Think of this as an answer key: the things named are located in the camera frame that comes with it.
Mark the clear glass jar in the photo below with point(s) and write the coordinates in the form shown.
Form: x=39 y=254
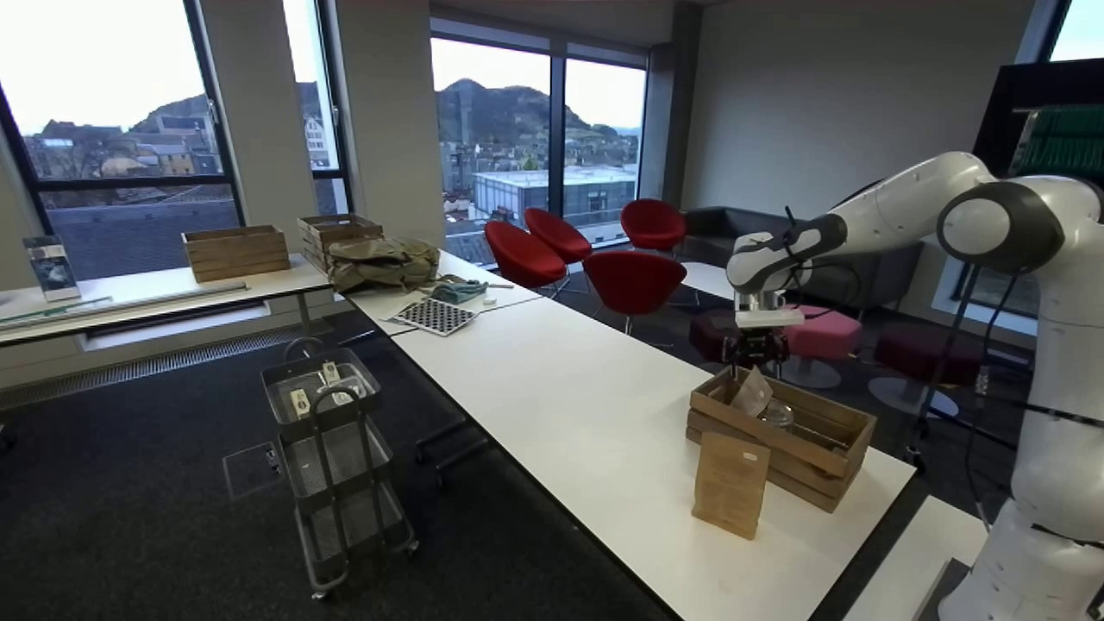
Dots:
x=776 y=416

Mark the red chair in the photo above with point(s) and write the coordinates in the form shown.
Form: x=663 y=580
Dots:
x=653 y=225
x=559 y=235
x=522 y=256
x=633 y=281

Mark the wooden crate box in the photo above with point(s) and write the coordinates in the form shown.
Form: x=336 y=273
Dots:
x=815 y=457

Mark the wire basket trolley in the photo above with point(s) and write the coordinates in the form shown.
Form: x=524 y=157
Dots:
x=336 y=462

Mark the brown packet from box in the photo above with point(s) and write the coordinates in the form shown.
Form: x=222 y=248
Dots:
x=752 y=396

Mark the brown paper packet on table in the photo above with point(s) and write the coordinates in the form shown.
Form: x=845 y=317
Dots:
x=728 y=484

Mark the red chair middle back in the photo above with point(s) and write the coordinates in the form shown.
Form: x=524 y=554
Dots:
x=559 y=235

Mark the red chair right back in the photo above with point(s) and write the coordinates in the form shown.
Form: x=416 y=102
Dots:
x=653 y=225

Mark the standing brochure sign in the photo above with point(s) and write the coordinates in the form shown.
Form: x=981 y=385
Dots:
x=53 y=267

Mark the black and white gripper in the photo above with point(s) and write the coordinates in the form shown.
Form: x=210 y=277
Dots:
x=761 y=328

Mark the pink ottoman stool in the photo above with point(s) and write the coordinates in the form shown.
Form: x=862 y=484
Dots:
x=815 y=348

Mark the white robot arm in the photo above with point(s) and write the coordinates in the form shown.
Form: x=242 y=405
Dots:
x=1044 y=557

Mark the stacked wooden trays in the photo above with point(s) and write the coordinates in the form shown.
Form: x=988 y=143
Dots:
x=317 y=233

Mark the olive green bag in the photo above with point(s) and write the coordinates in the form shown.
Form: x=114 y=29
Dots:
x=379 y=265

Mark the red chair front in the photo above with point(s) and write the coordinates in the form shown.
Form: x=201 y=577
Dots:
x=633 y=281

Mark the teal cloth item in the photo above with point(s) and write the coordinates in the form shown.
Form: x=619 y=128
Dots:
x=456 y=292

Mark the red chair left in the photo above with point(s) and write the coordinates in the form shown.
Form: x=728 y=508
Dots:
x=522 y=256

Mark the dark red ottoman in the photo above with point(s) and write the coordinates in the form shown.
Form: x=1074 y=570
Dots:
x=919 y=366

